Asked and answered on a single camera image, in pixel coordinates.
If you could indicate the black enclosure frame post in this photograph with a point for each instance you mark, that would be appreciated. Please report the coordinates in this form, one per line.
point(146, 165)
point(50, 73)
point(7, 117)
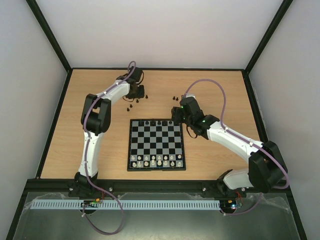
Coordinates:
point(276, 20)
point(43, 23)

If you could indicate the black and white chessboard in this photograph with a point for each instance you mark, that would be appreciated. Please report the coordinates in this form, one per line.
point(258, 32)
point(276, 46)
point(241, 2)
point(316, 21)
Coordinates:
point(158, 140)

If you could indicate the black enclosure frame post left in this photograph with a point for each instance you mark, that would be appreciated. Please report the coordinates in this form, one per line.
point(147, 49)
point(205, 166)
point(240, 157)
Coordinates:
point(43, 23)

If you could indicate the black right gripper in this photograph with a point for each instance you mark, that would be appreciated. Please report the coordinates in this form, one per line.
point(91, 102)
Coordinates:
point(176, 115)

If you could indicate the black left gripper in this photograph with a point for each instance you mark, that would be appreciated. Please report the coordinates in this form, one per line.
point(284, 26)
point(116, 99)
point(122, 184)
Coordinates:
point(141, 94)

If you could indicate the white cable duct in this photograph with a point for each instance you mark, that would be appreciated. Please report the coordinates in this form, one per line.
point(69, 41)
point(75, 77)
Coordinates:
point(73, 204)

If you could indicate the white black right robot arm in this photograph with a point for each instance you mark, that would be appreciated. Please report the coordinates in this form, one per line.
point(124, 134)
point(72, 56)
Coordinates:
point(266, 166)

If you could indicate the black aluminium rail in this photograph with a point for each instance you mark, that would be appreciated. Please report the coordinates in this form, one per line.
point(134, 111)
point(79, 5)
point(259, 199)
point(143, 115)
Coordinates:
point(203, 188)

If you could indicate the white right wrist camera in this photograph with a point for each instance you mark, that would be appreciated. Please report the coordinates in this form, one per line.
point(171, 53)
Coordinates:
point(189, 95)

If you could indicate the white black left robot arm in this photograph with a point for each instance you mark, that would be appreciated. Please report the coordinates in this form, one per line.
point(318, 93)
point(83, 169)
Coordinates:
point(96, 120)

